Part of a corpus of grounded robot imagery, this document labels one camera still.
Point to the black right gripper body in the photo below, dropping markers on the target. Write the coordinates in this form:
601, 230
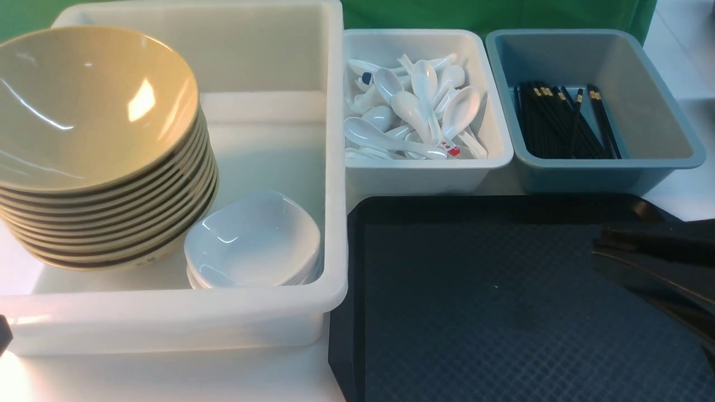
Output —
670, 265

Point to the white ceramic soup spoon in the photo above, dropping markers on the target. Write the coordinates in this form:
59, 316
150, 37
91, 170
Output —
365, 134

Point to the stack of yellow noodle bowls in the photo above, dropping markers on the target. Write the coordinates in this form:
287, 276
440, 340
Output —
106, 156

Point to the blue-grey chopstick bin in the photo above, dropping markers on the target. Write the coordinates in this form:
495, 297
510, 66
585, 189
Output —
651, 129

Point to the bundle of black chopsticks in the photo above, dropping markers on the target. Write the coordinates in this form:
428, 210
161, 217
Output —
558, 125

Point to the black serving tray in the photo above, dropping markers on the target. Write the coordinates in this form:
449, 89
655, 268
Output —
474, 298

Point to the white spoon bin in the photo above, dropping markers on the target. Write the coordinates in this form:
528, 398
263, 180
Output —
370, 178

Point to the pile of white soup spoons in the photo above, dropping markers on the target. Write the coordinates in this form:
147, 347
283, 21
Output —
427, 101

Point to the stack of white sauce dishes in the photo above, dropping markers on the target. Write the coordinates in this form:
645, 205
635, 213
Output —
260, 240

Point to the large white plastic bin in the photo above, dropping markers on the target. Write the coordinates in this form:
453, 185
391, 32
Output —
271, 80

